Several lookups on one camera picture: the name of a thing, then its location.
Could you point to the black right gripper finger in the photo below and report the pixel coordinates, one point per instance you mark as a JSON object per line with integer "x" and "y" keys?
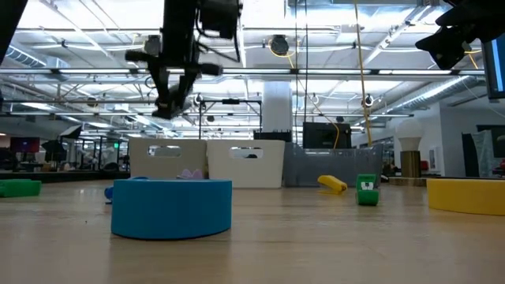
{"x": 446, "y": 39}
{"x": 453, "y": 55}

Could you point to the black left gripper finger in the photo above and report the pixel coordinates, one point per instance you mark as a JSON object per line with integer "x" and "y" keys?
{"x": 187, "y": 87}
{"x": 162, "y": 87}

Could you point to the purple staple remover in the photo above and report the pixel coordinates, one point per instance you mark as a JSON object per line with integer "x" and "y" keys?
{"x": 190, "y": 174}

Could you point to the blue mini stapler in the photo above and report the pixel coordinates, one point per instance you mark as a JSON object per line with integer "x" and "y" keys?
{"x": 109, "y": 193}

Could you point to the blue tape roll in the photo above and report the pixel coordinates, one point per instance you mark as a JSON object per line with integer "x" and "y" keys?
{"x": 171, "y": 209}

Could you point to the yellow tape roll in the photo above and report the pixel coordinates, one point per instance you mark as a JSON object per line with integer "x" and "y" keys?
{"x": 467, "y": 195}

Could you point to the green mini stapler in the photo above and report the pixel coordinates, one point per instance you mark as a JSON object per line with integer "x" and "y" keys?
{"x": 367, "y": 195}

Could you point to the yellow banana toy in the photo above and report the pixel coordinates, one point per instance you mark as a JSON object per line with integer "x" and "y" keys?
{"x": 332, "y": 183}

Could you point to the green tape roll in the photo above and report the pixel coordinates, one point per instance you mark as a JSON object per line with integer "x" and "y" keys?
{"x": 17, "y": 188}

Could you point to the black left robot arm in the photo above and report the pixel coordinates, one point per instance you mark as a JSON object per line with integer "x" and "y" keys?
{"x": 8, "y": 16}

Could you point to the computer monitor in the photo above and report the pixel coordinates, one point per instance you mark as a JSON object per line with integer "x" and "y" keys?
{"x": 495, "y": 67}

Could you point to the grey plastic bin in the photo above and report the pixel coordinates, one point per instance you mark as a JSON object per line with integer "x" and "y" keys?
{"x": 189, "y": 161}

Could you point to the white building column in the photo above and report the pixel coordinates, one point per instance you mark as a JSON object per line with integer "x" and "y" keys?
{"x": 277, "y": 106}

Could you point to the white plastic bin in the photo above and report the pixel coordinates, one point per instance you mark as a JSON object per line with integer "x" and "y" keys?
{"x": 244, "y": 169}

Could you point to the black box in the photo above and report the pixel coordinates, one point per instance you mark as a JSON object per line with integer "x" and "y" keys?
{"x": 323, "y": 136}

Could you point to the red screen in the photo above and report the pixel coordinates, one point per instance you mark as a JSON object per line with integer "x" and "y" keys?
{"x": 24, "y": 144}

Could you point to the translucent dark plastic bin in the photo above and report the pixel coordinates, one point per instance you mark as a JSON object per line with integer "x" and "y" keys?
{"x": 335, "y": 165}

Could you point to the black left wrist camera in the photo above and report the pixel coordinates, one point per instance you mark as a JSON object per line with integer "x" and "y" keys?
{"x": 219, "y": 17}

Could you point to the black metal gantry frame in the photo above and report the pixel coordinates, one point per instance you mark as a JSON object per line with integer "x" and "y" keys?
{"x": 230, "y": 101}

